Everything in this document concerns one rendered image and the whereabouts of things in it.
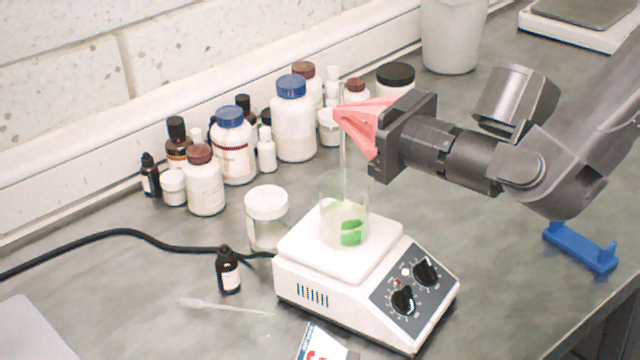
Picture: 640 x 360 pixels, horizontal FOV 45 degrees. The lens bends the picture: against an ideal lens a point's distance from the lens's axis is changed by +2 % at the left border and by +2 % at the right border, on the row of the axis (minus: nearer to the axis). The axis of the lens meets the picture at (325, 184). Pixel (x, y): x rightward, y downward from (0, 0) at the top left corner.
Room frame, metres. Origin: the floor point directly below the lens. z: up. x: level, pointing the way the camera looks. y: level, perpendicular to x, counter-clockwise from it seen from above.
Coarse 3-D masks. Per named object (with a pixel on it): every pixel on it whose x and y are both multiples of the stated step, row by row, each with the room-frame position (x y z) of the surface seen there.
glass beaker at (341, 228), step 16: (336, 176) 0.75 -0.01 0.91; (352, 176) 0.75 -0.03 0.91; (320, 192) 0.71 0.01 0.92; (336, 192) 0.75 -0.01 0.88; (352, 192) 0.75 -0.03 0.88; (368, 192) 0.71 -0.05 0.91; (320, 208) 0.71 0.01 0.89; (336, 208) 0.69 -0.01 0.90; (352, 208) 0.69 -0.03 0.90; (368, 208) 0.71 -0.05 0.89; (320, 224) 0.72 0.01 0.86; (336, 224) 0.69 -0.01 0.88; (352, 224) 0.69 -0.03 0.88; (368, 224) 0.71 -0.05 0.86; (336, 240) 0.69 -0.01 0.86; (352, 240) 0.69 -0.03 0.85
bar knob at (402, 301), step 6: (402, 288) 0.65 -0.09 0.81; (408, 288) 0.65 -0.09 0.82; (396, 294) 0.65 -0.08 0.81; (402, 294) 0.65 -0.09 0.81; (408, 294) 0.64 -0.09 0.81; (396, 300) 0.64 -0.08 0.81; (402, 300) 0.64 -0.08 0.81; (408, 300) 0.63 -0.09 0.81; (414, 300) 0.65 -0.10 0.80; (396, 306) 0.63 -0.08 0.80; (402, 306) 0.63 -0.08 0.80; (408, 306) 0.63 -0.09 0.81; (414, 306) 0.63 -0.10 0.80; (402, 312) 0.63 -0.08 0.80; (408, 312) 0.63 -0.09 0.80
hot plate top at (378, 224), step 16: (304, 224) 0.75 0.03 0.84; (384, 224) 0.74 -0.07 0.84; (400, 224) 0.74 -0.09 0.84; (288, 240) 0.72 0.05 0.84; (304, 240) 0.72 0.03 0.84; (320, 240) 0.72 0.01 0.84; (368, 240) 0.71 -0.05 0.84; (384, 240) 0.71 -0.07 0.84; (288, 256) 0.69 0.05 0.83; (304, 256) 0.69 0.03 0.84; (320, 256) 0.69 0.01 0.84; (336, 256) 0.68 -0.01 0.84; (352, 256) 0.68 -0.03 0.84; (368, 256) 0.68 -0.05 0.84; (336, 272) 0.66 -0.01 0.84; (352, 272) 0.66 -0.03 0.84; (368, 272) 0.66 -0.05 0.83
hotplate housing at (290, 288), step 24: (408, 240) 0.73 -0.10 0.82; (288, 264) 0.69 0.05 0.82; (384, 264) 0.69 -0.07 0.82; (288, 288) 0.69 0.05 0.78; (312, 288) 0.67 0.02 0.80; (336, 288) 0.65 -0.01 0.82; (360, 288) 0.65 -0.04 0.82; (456, 288) 0.69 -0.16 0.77; (312, 312) 0.67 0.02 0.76; (336, 312) 0.65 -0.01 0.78; (360, 312) 0.63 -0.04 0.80; (384, 336) 0.61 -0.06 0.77; (408, 336) 0.60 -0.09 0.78
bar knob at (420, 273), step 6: (426, 258) 0.70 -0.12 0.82; (420, 264) 0.70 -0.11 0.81; (426, 264) 0.69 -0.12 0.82; (414, 270) 0.69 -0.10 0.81; (420, 270) 0.69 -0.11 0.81; (426, 270) 0.68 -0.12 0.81; (432, 270) 0.68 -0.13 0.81; (420, 276) 0.68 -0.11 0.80; (426, 276) 0.68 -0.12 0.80; (432, 276) 0.67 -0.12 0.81; (420, 282) 0.68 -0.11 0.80; (426, 282) 0.68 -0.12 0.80; (432, 282) 0.67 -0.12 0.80
